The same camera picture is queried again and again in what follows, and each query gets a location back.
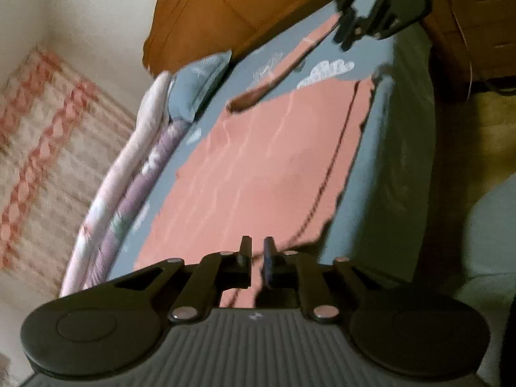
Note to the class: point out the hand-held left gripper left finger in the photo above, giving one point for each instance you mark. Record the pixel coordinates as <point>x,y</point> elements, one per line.
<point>246,252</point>

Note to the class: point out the blue floral pillow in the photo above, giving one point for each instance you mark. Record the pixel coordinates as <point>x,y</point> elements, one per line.
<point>193,88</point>

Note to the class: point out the purple floral folded quilt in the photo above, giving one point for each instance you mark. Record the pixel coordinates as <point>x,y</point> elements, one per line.
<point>141,181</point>

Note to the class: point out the person's grey clothing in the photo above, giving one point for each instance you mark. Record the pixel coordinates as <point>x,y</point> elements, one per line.
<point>496,242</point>

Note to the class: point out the wooden nightstand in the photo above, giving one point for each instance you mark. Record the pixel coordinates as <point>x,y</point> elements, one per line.
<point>483,28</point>

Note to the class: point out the pink floral folded quilt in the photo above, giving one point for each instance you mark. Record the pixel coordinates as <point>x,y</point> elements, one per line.
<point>121,161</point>

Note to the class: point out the wooden bed headboard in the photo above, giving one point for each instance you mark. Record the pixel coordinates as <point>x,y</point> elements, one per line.
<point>225,4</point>

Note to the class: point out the lace patterned curtain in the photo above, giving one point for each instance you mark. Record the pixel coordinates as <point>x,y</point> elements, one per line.
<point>48,149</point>

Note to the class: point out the pink striped knit sweater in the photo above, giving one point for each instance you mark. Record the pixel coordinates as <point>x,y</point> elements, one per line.
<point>262,149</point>

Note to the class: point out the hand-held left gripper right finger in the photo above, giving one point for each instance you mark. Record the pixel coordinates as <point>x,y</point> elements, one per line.
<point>269,260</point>

